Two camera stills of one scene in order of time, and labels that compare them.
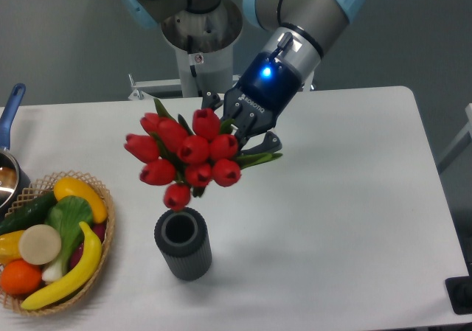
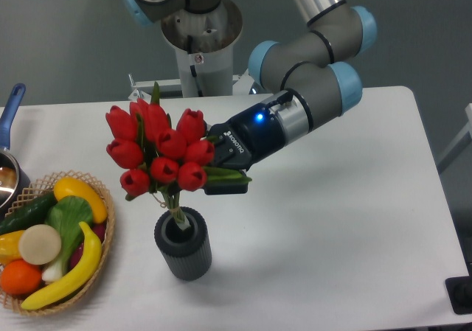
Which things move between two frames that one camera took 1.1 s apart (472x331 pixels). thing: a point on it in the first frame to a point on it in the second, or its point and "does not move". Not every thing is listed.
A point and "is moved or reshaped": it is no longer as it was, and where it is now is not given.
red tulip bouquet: x=185 y=159 is moved or reshaped
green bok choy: x=66 y=214 does not move
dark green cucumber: x=28 y=212 does not move
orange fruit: x=20 y=277 does not move
